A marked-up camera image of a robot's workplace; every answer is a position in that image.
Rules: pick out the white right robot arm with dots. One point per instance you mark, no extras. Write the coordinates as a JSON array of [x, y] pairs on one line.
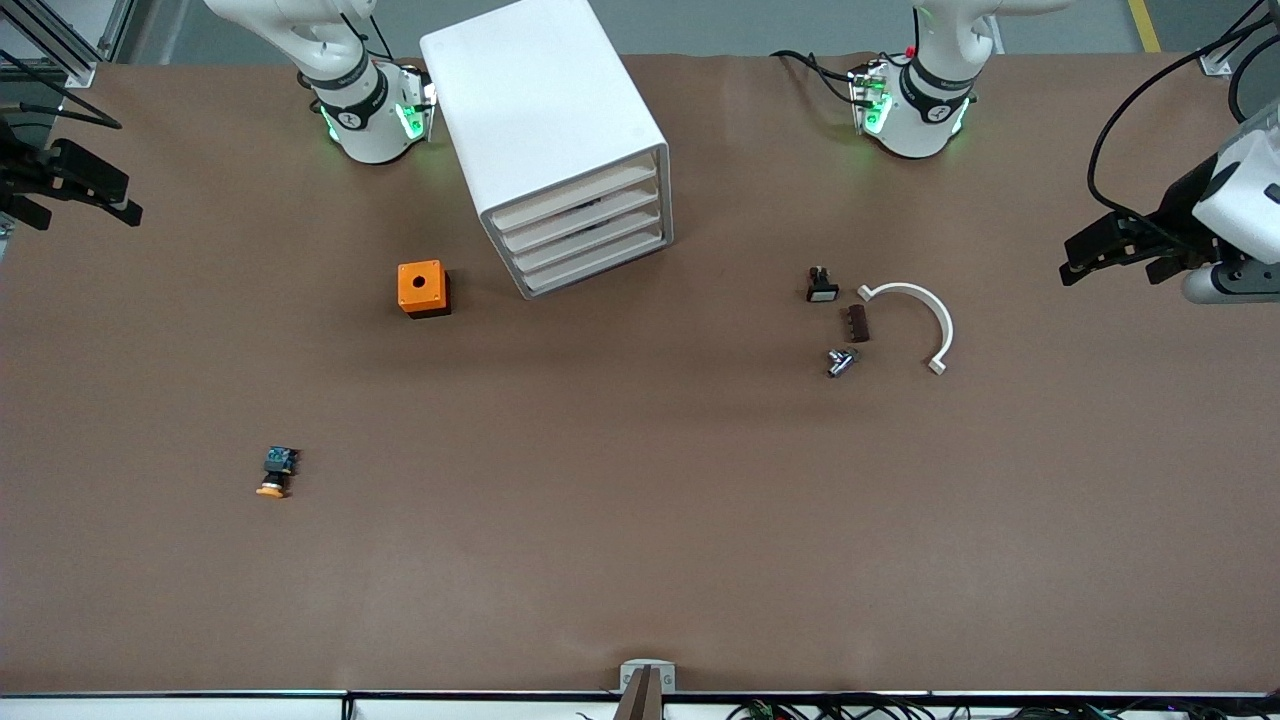
[[365, 135]]

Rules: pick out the aluminium frame profile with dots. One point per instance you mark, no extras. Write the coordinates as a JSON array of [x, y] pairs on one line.
[[1215, 62], [75, 72]]

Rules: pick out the brown camera pole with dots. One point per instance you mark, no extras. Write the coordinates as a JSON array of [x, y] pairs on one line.
[[640, 702]]

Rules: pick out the yellow push button switch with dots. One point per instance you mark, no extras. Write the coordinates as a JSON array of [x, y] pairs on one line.
[[277, 465]]

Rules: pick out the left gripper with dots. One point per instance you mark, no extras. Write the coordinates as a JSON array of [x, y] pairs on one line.
[[1182, 205]]

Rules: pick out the small silver metal connector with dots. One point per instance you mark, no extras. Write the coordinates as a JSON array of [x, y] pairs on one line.
[[840, 362]]

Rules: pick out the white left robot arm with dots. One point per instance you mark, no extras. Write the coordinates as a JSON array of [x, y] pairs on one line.
[[915, 120]]

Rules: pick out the white curved plastic bracket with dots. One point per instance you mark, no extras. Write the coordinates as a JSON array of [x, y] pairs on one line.
[[940, 320]]

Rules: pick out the black switch white face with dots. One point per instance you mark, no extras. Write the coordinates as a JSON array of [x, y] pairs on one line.
[[822, 290]]

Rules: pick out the brown terminal block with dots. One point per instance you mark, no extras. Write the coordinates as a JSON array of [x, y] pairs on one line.
[[858, 324]]

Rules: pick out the orange button enclosure box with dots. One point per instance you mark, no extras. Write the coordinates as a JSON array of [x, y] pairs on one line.
[[420, 285]]

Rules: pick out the arm base connector panel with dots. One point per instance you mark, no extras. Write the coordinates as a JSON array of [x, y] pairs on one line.
[[415, 105], [872, 100]]

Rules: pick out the gray camera mount bracket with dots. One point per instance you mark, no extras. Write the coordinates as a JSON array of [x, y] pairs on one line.
[[628, 678]]

